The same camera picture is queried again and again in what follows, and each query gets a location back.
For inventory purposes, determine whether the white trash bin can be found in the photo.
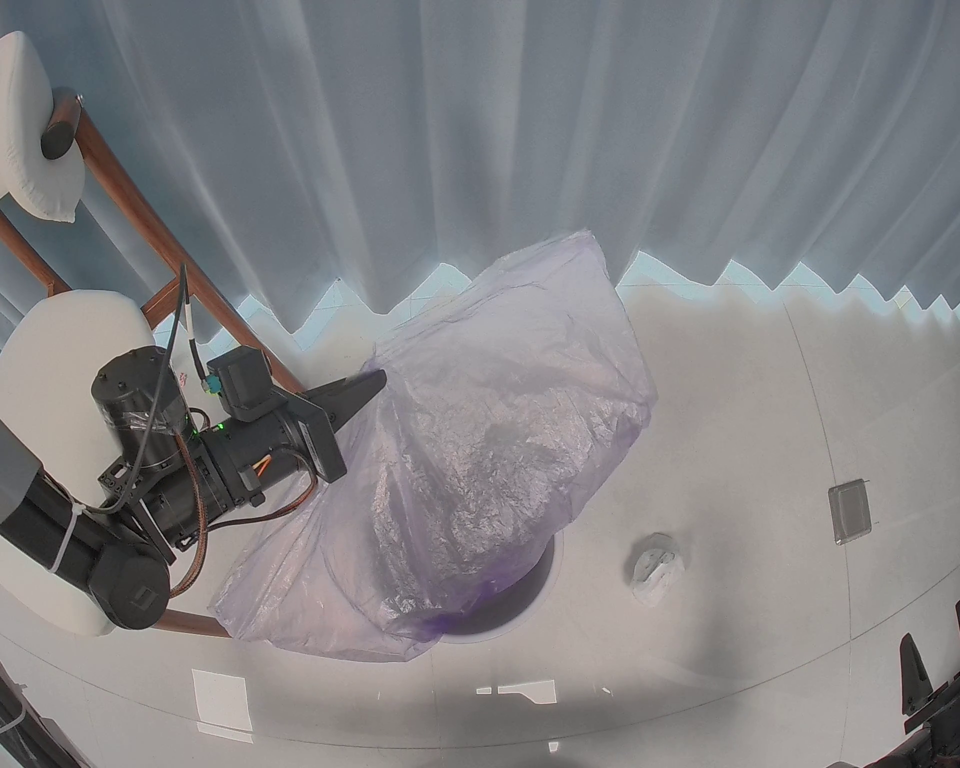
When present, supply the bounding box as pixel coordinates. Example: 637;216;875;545
438;525;565;644

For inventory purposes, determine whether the pale blue curtain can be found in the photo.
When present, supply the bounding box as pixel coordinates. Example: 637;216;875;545
0;0;960;354

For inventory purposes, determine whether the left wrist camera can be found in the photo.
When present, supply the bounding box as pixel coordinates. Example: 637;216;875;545
206;346;290;421

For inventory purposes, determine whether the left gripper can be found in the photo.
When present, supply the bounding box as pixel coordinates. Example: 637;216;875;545
201;390;348;519

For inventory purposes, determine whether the purple plastic bag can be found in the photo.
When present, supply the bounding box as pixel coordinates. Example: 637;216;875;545
210;228;661;665

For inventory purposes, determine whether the white cushioned wooden chair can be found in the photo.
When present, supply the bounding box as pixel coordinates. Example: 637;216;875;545
0;31;309;640

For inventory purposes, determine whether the crumpled white paper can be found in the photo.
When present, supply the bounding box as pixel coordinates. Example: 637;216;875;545
628;532;685;607

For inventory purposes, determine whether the black cable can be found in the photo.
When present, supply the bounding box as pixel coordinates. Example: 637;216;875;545
135;262;222;466

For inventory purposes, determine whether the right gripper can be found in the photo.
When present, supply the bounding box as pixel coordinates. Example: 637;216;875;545
862;600;960;768

